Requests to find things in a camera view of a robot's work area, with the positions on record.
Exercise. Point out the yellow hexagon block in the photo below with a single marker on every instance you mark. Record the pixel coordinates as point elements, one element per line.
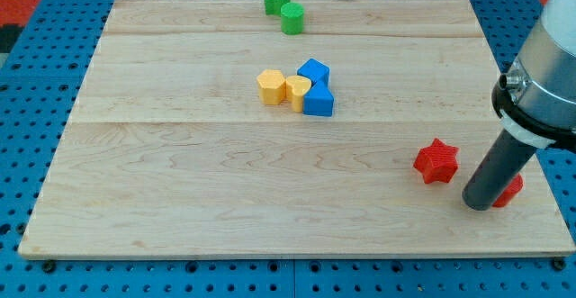
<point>271,86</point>

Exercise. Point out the red star block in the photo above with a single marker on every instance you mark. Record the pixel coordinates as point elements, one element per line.
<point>437,162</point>

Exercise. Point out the green cylinder block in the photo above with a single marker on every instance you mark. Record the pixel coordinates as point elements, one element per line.
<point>292,18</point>

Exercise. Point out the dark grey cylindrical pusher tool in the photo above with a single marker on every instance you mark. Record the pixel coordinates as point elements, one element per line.
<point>504,160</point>

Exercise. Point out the yellow heart block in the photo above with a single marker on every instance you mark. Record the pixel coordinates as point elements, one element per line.
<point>296,88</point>

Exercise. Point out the red cylinder block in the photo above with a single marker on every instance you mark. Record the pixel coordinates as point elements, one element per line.
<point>515,186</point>

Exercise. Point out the light wooden board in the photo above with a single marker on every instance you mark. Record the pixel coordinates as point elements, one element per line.
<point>168,152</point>

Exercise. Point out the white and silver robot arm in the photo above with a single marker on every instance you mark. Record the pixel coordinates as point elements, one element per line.
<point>535,102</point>

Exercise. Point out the blue cube block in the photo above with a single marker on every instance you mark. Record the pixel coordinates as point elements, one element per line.
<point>315,71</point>

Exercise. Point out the blue triangle block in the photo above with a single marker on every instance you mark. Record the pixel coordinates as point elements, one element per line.
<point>318,101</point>

